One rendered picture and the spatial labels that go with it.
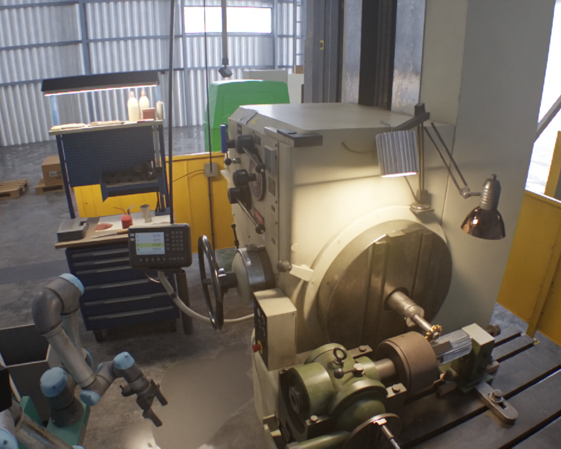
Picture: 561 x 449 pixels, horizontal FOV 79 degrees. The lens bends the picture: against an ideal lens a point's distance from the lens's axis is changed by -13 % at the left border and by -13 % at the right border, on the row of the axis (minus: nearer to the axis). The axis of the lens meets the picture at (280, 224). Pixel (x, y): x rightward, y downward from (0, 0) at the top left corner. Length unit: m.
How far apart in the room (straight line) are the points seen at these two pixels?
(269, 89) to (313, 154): 4.28
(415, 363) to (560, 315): 2.39
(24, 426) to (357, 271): 1.11
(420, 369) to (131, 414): 2.06
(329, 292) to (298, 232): 0.23
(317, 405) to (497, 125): 1.23
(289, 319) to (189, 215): 2.97
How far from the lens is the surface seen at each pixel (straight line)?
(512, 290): 3.75
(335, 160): 1.22
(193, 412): 2.76
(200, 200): 4.09
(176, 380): 2.99
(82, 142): 3.27
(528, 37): 1.77
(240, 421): 2.67
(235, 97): 5.26
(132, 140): 3.22
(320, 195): 1.23
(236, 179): 1.40
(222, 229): 4.26
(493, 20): 1.61
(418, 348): 1.26
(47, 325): 1.54
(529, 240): 3.53
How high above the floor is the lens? 2.09
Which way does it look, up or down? 23 degrees down
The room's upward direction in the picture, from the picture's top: straight up
